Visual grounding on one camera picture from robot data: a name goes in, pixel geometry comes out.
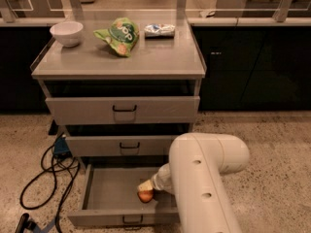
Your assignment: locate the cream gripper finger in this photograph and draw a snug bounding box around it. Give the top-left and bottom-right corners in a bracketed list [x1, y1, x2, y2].
[137, 180, 154, 192]

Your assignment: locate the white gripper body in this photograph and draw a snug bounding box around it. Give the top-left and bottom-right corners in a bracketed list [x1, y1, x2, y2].
[151, 164, 174, 194]

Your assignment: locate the orange fruit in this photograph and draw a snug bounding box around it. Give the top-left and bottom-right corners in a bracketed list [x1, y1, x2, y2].
[138, 190, 154, 203]

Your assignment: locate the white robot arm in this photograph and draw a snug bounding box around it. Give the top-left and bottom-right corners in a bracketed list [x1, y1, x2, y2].
[137, 133, 250, 233]

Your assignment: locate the grey bottom drawer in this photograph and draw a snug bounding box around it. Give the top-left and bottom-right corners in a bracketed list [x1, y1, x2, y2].
[68, 164, 179, 227]

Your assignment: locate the grey drawer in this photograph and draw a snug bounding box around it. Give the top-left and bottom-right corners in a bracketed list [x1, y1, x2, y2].
[68, 164, 179, 227]
[46, 96, 199, 125]
[66, 135, 176, 157]

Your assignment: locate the grey middle drawer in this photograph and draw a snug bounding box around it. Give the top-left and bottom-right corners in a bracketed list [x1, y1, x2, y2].
[66, 135, 176, 157]

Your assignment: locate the grey top drawer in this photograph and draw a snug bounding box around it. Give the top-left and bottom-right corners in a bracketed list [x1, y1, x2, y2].
[46, 96, 199, 125]

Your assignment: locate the grey drawer cabinet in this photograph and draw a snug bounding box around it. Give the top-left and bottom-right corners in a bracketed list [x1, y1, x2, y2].
[32, 10, 206, 166]

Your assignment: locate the blue power box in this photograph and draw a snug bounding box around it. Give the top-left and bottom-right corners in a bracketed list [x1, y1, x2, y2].
[53, 137, 70, 156]

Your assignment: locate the black object on floor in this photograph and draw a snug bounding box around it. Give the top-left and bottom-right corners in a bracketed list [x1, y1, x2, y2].
[15, 213, 37, 233]

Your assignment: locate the silver blue snack packet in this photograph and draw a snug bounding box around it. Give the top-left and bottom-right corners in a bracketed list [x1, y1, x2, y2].
[144, 23, 175, 38]

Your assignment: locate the green chip bag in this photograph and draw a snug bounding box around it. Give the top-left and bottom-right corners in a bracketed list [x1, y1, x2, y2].
[93, 17, 139, 57]

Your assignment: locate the white ceramic bowl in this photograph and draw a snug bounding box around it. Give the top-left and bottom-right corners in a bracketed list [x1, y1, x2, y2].
[50, 21, 84, 47]

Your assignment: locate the grey background desk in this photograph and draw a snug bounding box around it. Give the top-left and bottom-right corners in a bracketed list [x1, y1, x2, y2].
[215, 0, 311, 17]

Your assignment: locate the glass partition railing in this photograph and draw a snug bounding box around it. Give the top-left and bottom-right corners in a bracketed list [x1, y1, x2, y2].
[1, 0, 311, 25]

